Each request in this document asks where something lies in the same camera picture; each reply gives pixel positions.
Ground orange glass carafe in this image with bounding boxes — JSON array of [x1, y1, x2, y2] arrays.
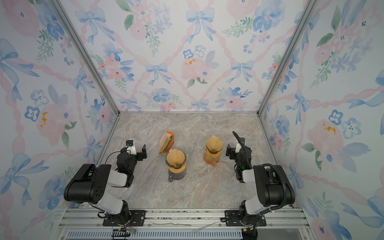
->
[[203, 154, 220, 167]]

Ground coffee filter pack orange clip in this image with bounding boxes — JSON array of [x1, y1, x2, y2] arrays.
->
[[158, 131, 175, 155]]

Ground grey glass carafe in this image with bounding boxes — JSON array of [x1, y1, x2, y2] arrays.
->
[[168, 170, 187, 183]]

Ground green glass dripper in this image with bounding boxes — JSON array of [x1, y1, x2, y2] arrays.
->
[[207, 149, 222, 155]]

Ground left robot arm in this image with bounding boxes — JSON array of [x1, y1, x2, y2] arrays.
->
[[64, 140, 147, 227]]

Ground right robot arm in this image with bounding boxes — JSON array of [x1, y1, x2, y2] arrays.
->
[[226, 143, 296, 226]]

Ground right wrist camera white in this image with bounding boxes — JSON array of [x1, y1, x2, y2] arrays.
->
[[235, 138, 245, 154]]

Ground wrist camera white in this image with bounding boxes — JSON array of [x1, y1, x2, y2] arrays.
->
[[126, 139, 137, 156], [235, 138, 245, 154]]

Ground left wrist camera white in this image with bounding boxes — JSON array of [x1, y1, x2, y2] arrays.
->
[[126, 139, 137, 156]]

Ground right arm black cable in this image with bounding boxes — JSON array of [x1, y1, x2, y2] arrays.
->
[[231, 130, 296, 238]]

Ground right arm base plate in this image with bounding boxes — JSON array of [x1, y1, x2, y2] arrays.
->
[[221, 210, 267, 228]]

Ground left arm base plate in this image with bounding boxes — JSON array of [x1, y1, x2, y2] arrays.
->
[[103, 210, 147, 227]]

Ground aluminium front rail frame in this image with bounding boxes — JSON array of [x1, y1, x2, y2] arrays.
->
[[53, 208, 315, 240]]

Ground right corner aluminium post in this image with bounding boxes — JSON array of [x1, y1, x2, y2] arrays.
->
[[257, 0, 318, 118]]

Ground corner aluminium post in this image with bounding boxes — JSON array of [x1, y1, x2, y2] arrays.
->
[[48, 0, 120, 116], [257, 0, 318, 118]]

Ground left corner aluminium post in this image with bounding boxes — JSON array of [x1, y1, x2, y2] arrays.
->
[[48, 0, 120, 116]]

